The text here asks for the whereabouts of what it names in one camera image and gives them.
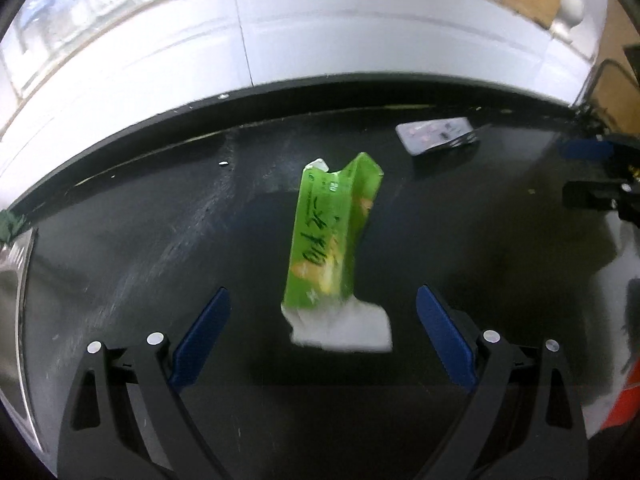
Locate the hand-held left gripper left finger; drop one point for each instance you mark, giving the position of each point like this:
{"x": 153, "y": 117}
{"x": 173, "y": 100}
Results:
{"x": 200, "y": 345}

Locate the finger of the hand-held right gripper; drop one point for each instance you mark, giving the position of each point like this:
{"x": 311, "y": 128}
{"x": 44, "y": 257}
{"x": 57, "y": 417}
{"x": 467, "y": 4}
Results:
{"x": 590, "y": 195}
{"x": 585, "y": 148}

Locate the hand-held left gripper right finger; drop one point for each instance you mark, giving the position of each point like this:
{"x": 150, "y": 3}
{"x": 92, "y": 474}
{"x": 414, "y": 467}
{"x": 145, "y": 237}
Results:
{"x": 445, "y": 340}

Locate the green tissue packet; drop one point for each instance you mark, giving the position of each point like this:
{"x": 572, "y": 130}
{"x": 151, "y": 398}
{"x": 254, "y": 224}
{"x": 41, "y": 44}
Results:
{"x": 325, "y": 240}

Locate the small silver packet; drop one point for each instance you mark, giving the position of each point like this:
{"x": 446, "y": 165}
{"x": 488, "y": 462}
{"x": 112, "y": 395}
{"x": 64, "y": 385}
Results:
{"x": 430, "y": 132}

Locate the orange object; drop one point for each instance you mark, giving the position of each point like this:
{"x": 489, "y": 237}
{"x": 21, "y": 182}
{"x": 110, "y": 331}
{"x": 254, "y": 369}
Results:
{"x": 625, "y": 395}

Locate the stainless steel sink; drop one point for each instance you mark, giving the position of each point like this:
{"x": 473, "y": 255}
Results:
{"x": 12, "y": 320}

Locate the green cloth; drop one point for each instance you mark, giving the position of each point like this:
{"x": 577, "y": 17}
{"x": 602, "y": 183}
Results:
{"x": 10, "y": 222}

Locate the window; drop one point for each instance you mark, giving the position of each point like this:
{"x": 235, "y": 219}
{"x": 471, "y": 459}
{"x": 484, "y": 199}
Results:
{"x": 65, "y": 15}

